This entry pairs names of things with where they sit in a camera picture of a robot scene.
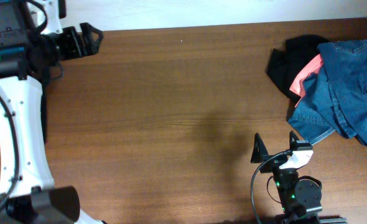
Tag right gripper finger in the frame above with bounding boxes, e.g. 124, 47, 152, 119
289, 131, 299, 150
251, 133, 269, 164

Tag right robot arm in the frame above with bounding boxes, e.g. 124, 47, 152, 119
250, 131, 348, 224

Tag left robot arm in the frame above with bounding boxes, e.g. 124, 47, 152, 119
0, 0, 103, 224

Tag blue denim jeans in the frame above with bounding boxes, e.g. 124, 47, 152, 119
288, 40, 367, 146

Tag pink paper tag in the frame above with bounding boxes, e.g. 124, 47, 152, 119
289, 54, 323, 108

